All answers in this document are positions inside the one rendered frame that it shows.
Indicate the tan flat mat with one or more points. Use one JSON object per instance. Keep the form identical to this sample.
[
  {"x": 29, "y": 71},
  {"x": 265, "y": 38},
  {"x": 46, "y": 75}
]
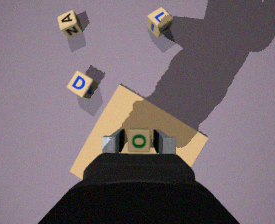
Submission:
[{"x": 128, "y": 110}]

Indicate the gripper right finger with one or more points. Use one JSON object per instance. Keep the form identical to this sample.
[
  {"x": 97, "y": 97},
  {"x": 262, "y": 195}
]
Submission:
[{"x": 164, "y": 144}]

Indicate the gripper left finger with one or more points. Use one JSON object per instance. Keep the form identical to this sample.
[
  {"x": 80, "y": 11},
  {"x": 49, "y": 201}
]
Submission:
[{"x": 113, "y": 143}]

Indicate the tan letter block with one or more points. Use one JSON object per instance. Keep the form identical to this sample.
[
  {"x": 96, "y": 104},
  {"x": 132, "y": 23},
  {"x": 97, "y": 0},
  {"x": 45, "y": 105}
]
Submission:
[
  {"x": 139, "y": 140},
  {"x": 70, "y": 24},
  {"x": 82, "y": 85},
  {"x": 159, "y": 22}
]

